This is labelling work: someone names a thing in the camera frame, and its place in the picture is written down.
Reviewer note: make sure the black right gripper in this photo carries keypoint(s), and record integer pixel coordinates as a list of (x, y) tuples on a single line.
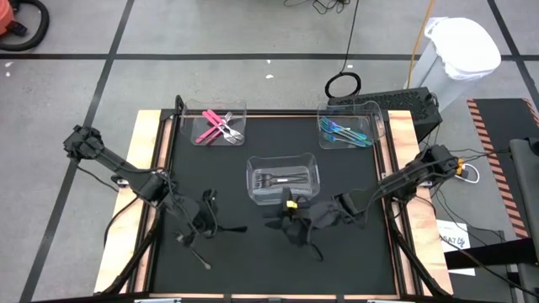
[(316, 219)]

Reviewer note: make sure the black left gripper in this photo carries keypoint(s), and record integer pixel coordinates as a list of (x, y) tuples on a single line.
[(200, 219)]

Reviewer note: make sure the black metal fork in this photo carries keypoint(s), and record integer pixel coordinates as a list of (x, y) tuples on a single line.
[(278, 176), (205, 264)]

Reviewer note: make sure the clear plastic bin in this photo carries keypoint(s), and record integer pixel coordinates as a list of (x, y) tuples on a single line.
[(189, 134), (332, 141), (261, 195)]

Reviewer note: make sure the long silver fork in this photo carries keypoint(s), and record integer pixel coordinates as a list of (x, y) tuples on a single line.
[(278, 180)]

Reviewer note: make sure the iridescent rainbow fork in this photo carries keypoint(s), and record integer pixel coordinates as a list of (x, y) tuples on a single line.
[(337, 126), (343, 132), (349, 128), (345, 140)]

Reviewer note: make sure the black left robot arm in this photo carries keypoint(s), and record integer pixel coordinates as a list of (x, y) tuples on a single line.
[(126, 170)]

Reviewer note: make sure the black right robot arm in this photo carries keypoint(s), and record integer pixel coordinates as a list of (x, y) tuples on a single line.
[(404, 179)]

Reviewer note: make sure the black table mat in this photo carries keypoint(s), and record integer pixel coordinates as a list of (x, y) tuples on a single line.
[(273, 278)]

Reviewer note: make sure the white paper sheet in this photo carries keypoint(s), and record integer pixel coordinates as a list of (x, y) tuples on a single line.
[(452, 229)]

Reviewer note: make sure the hazard-striped floor mat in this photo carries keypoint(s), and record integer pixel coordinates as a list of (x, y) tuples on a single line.
[(501, 122)]

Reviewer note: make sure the white-bagged trash can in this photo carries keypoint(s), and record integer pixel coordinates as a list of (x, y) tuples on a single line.
[(463, 46)]

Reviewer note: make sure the orange shop vacuum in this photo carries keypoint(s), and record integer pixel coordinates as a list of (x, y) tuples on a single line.
[(6, 19)]

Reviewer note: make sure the white metal bracket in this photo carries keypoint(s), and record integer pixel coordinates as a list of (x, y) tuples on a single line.
[(158, 300), (389, 301)]

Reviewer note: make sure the black aluminium rig frame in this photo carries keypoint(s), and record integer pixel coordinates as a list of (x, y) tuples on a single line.
[(164, 122)]

